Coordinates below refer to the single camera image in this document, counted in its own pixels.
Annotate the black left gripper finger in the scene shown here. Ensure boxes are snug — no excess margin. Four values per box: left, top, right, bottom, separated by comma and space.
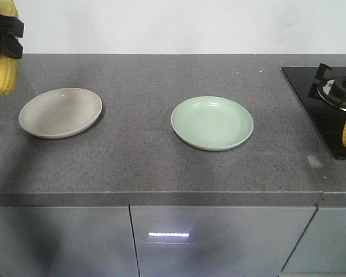
0, 14, 24, 38
0, 35, 23, 59

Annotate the beige round plate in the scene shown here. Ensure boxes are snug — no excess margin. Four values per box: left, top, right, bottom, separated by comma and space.
18, 88, 103, 139

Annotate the grey cabinet door left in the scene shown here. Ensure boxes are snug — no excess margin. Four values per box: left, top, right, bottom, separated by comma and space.
0, 207, 138, 276

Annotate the grey cabinet door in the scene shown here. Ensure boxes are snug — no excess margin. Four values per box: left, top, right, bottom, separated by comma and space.
0, 207, 138, 276
130, 206, 315, 276
281, 207, 346, 274

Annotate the grey cabinet door middle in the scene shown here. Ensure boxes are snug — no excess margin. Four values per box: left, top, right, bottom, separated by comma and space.
130, 206, 315, 276

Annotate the black burner pan support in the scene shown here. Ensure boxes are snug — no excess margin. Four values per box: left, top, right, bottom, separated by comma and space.
308, 63, 333, 100

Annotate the black glass gas hob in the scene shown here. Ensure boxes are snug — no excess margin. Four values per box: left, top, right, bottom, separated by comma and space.
281, 66, 346, 160

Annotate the steel gas burner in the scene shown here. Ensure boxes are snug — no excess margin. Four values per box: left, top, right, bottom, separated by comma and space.
317, 76, 346, 111

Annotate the grey cabinet door right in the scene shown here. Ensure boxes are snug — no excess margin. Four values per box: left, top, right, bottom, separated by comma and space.
281, 207, 346, 274

